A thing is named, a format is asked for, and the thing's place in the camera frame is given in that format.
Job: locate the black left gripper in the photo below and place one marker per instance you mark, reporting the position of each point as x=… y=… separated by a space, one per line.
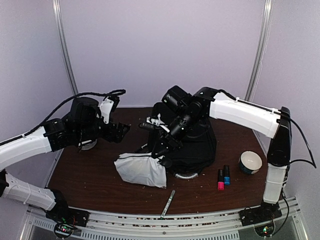
x=118 y=134

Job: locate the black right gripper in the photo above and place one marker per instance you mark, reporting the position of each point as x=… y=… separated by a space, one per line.
x=174 y=144

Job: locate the black student backpack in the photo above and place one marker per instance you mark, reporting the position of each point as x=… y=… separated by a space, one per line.
x=198 y=149

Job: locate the white plastic pouch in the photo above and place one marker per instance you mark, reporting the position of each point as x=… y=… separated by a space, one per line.
x=142 y=169

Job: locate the thin green white pen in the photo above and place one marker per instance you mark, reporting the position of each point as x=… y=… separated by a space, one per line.
x=167 y=205

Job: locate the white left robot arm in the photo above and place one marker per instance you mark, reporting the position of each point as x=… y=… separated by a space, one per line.
x=52 y=136

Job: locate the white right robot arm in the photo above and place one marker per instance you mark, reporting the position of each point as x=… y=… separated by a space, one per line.
x=271 y=123

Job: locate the blue capped black highlighter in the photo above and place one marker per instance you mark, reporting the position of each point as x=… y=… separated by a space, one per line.
x=226 y=175

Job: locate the pink capped black highlighter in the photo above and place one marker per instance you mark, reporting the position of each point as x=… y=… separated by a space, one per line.
x=220 y=180

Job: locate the blue white ceramic bowl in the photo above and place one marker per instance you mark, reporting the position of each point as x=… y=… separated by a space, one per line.
x=250 y=162

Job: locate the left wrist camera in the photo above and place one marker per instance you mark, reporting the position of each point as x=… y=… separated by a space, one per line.
x=83 y=110

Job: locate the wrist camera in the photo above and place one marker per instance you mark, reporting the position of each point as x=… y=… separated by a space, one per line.
x=83 y=110
x=176 y=99

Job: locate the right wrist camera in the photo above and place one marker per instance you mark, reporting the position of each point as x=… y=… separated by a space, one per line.
x=176 y=99

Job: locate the left aluminium corner post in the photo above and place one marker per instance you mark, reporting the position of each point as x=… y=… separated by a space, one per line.
x=64 y=47

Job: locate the aluminium corner post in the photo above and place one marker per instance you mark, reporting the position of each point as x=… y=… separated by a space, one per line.
x=260 y=51
x=64 y=47

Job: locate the right aluminium corner post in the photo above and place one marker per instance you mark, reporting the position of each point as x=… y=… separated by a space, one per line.
x=260 y=51

